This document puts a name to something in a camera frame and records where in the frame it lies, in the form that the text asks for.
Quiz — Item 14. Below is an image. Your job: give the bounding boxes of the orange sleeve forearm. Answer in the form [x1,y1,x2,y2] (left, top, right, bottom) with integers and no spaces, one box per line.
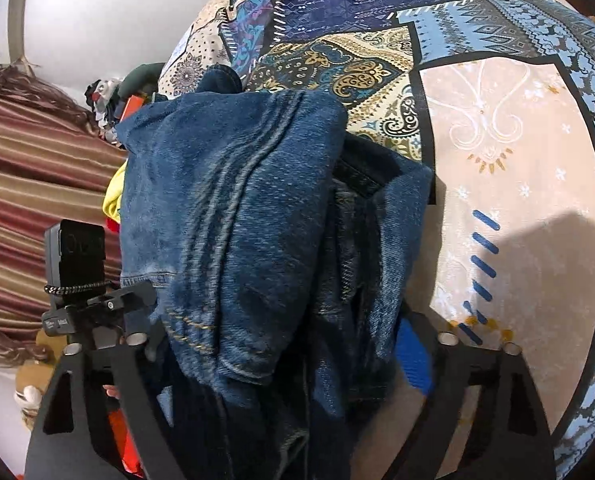
[107,404,145,479]

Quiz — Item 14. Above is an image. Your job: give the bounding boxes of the yellow duck fleece blanket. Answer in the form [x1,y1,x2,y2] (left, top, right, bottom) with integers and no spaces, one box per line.
[102,162,127,224]

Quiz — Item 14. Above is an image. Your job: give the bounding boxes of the blue denim jacket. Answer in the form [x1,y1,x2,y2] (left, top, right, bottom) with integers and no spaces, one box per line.
[118,65,433,479]

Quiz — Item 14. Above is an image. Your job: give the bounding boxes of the striped red curtain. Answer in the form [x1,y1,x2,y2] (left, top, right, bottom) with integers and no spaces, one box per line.
[0,65,125,368]

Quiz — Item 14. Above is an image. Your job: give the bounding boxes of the patchwork patterned bed quilt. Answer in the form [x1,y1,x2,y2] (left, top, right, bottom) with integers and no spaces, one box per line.
[160,0,595,479]

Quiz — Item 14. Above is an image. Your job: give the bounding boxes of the pile of clutter and clothes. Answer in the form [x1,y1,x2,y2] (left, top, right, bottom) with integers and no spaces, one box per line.
[84,63,164,145]

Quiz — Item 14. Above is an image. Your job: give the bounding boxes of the red plush item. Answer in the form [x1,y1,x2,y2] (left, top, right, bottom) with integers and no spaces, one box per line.
[105,217,120,234]

